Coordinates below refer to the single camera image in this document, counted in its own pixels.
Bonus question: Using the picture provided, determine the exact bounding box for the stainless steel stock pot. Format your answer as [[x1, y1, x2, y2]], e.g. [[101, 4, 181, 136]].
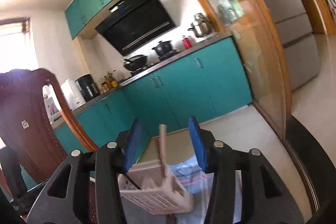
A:
[[188, 13, 214, 38]]

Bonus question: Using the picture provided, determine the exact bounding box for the carved wooden chair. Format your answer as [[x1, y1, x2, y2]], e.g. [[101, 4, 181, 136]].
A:
[[1, 69, 98, 184]]

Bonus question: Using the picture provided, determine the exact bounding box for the blue striped table cloth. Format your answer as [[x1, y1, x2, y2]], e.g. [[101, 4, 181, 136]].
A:
[[120, 155, 242, 224]]

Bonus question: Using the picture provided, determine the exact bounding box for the grey refrigerator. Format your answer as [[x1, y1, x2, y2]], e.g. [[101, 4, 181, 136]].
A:
[[264, 0, 320, 90]]

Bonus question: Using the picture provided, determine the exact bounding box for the black range hood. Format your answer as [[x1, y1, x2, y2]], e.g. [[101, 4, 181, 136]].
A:
[[95, 0, 176, 56]]

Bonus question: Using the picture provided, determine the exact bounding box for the black cooking pot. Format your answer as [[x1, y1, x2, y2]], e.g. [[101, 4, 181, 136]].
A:
[[152, 40, 173, 57]]

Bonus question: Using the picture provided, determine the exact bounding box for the white plastic utensil basket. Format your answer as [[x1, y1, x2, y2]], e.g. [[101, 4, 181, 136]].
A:
[[118, 160, 194, 215]]

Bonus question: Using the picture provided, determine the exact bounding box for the red thermos bottle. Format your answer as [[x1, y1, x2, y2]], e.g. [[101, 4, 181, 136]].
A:
[[182, 36, 192, 50]]

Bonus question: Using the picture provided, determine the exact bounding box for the black wok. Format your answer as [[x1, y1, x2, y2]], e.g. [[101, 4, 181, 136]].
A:
[[122, 55, 147, 72]]

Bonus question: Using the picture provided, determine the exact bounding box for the wooden glass sliding door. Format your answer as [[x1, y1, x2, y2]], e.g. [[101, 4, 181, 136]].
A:
[[199, 0, 291, 141]]

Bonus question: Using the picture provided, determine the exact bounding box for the black air fryer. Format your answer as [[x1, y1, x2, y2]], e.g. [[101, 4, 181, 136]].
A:
[[75, 74, 100, 102]]

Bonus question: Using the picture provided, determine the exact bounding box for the light wooden chopstick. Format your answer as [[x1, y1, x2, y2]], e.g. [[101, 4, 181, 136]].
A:
[[157, 124, 169, 182]]

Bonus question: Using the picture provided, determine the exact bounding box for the white electric kettle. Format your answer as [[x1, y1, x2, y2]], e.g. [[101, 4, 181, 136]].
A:
[[61, 79, 86, 110]]

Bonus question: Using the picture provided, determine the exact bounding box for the oil bottle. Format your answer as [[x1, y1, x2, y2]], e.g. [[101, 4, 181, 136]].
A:
[[106, 72, 118, 88]]

